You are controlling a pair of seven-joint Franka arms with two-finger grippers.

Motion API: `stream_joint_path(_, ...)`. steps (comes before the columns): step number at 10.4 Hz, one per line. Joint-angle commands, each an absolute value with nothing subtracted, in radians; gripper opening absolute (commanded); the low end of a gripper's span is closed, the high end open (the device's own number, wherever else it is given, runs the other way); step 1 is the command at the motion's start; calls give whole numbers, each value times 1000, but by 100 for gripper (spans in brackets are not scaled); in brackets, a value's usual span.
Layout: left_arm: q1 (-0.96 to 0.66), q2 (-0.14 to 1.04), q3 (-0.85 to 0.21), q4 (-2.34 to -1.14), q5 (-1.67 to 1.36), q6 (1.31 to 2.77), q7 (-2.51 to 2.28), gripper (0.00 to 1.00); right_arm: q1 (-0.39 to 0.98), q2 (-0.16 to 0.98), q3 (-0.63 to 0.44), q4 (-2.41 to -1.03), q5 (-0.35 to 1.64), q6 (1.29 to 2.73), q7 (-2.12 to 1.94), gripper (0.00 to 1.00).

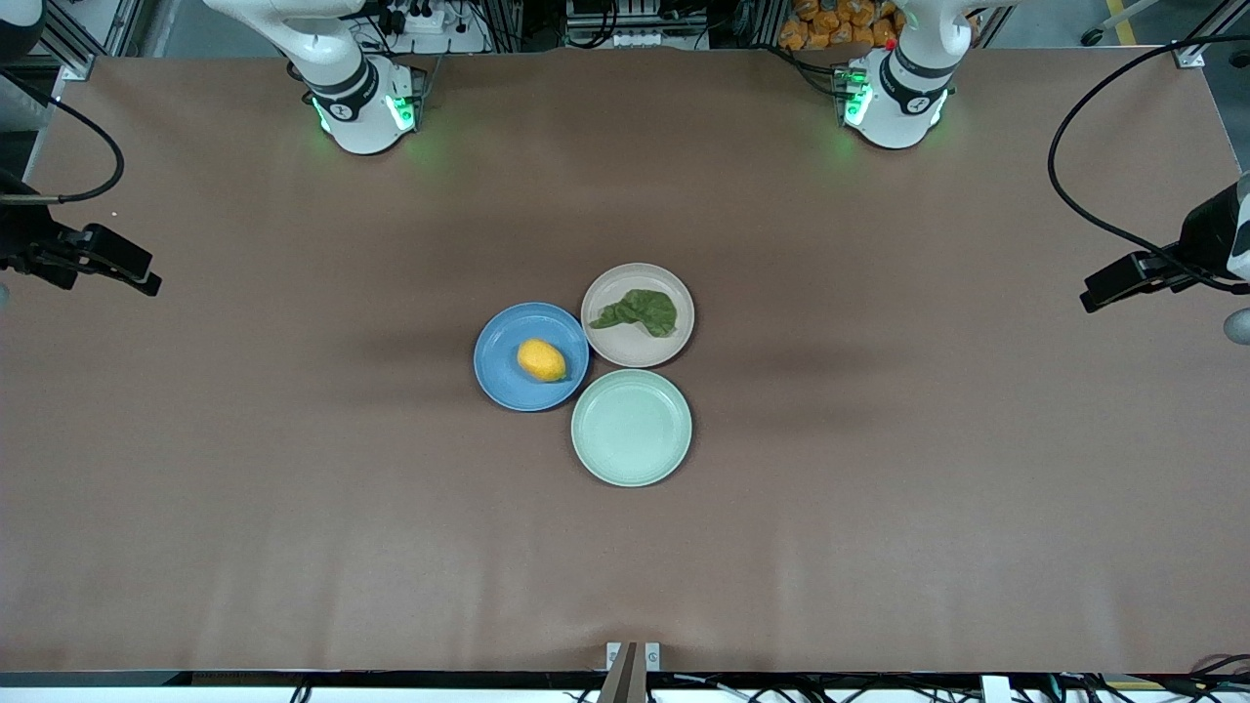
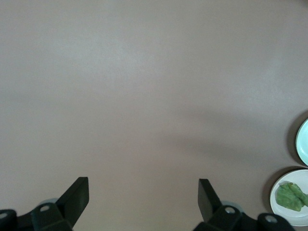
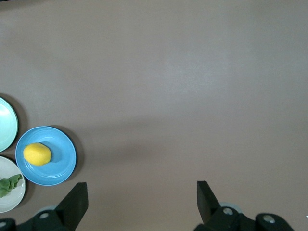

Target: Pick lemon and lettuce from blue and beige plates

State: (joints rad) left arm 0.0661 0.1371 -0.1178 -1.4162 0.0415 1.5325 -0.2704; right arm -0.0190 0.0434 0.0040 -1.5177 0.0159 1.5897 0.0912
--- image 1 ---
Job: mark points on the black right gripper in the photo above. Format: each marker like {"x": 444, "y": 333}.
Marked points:
{"x": 23, "y": 240}

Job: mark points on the blue plate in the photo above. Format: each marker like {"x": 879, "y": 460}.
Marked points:
{"x": 508, "y": 366}

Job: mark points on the metal frame corner bracket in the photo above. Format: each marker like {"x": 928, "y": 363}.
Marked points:
{"x": 1189, "y": 57}
{"x": 76, "y": 68}

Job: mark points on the metal table edge bracket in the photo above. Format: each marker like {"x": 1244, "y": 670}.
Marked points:
{"x": 632, "y": 664}

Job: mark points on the yellow lemon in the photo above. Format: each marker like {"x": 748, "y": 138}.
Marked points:
{"x": 541, "y": 360}

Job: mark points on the green lettuce leaf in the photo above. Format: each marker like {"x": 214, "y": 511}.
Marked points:
{"x": 645, "y": 310}

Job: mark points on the white power strip with plugs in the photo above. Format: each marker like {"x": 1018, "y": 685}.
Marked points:
{"x": 415, "y": 20}

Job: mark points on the beige plate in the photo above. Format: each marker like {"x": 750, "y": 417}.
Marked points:
{"x": 635, "y": 342}

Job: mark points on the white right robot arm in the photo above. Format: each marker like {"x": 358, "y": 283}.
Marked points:
{"x": 354, "y": 93}

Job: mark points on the bag of orange items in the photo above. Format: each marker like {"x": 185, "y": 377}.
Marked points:
{"x": 830, "y": 24}

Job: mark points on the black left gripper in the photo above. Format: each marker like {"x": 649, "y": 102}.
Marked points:
{"x": 1203, "y": 240}

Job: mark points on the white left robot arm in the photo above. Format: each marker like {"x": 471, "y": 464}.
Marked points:
{"x": 896, "y": 96}

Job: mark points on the light green plate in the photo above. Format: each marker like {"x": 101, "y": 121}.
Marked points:
{"x": 631, "y": 428}

